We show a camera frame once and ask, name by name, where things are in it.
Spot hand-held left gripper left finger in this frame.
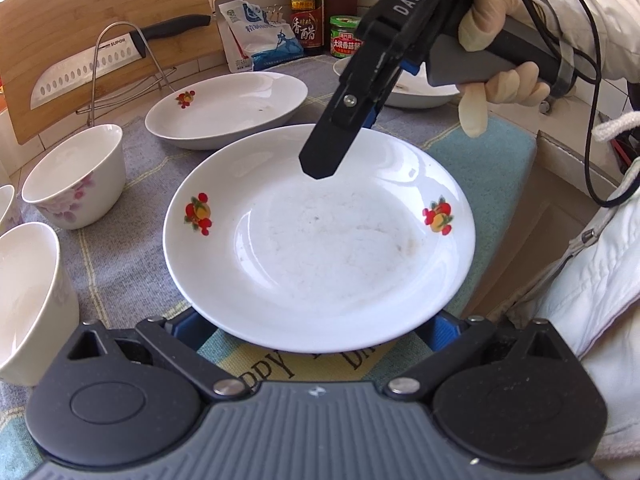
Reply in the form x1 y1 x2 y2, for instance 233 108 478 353
67 310 246 403

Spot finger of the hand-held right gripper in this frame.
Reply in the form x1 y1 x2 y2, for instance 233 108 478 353
361 57 421 130
299 35 406 179

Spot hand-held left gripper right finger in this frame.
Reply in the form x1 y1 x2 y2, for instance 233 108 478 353
387 310 566 401

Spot large white fruit-print plate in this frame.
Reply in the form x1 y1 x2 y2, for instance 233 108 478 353
162 124 476 354

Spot plain white bowl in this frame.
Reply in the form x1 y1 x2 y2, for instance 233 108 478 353
0 221 81 387

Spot person's right forearm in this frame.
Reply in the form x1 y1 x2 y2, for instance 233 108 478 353
520 0 640 81

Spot person's right hand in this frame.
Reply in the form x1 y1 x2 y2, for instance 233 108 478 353
457 0 551 138

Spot green-lidded sauce jar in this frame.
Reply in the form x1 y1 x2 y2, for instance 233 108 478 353
329 15 362 59

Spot grey checked towel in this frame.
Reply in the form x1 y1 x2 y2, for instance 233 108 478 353
0 55 538 441

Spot dark vinegar bottle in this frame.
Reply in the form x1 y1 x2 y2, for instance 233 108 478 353
289 0 326 57

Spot white and blue salt bag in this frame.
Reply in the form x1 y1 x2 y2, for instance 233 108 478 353
216 0 306 73

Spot beige cabinet door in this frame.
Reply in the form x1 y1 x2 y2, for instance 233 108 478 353
470 160 606 321

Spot person's white jacket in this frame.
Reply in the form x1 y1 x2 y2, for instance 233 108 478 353
500 110 640 480

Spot white bowl with pink flowers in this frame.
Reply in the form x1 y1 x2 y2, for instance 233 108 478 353
21 124 127 231

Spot bamboo cutting board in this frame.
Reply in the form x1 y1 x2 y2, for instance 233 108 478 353
0 0 221 146

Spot black cable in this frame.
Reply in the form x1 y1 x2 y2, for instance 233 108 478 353
492 0 640 208

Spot metal wire rack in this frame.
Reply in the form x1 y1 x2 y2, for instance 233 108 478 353
77 21 177 127

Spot black-handled kitchen knife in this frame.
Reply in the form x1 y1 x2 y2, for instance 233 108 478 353
30 14 212 110

